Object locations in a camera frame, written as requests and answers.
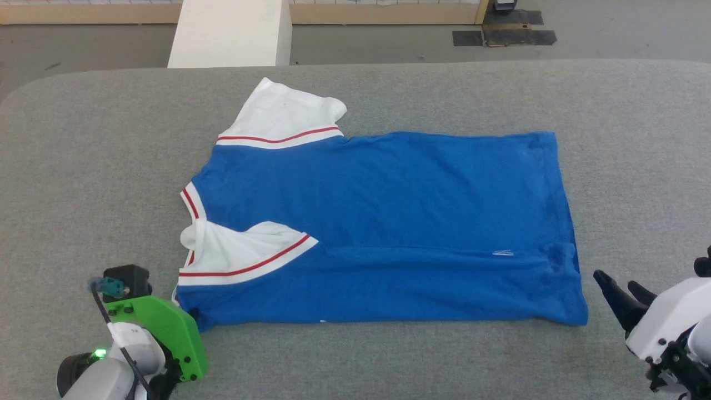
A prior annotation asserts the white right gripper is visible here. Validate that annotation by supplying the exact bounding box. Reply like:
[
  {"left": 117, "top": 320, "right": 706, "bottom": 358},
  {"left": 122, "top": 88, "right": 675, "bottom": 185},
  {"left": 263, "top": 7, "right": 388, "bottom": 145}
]
[{"left": 593, "top": 269, "right": 711, "bottom": 362}]

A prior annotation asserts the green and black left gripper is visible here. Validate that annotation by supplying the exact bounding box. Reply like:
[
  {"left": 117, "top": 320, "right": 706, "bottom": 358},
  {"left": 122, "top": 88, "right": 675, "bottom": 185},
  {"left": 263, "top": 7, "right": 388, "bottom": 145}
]
[{"left": 103, "top": 294, "right": 209, "bottom": 384}]

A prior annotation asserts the blue white red-striped jersey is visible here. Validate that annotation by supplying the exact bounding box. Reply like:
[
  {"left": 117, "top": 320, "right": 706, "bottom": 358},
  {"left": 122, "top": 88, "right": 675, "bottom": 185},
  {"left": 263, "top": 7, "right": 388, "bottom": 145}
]
[{"left": 173, "top": 77, "right": 589, "bottom": 333}]

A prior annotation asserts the grey felt table cover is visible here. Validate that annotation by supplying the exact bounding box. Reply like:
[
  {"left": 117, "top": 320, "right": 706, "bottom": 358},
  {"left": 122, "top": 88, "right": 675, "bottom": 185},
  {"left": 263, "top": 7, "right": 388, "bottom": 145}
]
[{"left": 0, "top": 58, "right": 711, "bottom": 400}]

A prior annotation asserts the white rectangular box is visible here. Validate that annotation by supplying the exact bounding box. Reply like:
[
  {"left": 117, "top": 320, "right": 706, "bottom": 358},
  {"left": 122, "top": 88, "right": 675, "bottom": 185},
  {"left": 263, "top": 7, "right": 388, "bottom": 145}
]
[{"left": 167, "top": 0, "right": 293, "bottom": 69}]

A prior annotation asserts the small black floor tape patch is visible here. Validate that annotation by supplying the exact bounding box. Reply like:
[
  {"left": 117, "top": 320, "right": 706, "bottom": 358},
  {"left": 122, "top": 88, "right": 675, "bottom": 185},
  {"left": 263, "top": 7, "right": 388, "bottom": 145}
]
[{"left": 482, "top": 9, "right": 545, "bottom": 26}]

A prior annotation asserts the lemon print wood-framed partition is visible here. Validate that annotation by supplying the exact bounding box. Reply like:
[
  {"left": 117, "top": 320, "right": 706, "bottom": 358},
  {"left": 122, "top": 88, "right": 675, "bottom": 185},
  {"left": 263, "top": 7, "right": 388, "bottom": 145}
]
[{"left": 0, "top": 0, "right": 490, "bottom": 26}]

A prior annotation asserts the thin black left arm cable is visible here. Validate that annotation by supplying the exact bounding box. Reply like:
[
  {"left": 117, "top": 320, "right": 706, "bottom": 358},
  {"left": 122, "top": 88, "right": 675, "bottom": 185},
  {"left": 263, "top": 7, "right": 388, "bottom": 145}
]
[{"left": 90, "top": 288, "right": 153, "bottom": 400}]

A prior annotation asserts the teal cable connector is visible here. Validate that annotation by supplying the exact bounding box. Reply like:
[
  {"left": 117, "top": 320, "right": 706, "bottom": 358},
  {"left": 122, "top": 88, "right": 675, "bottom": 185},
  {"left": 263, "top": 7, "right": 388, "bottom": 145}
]
[{"left": 88, "top": 276, "right": 125, "bottom": 297}]

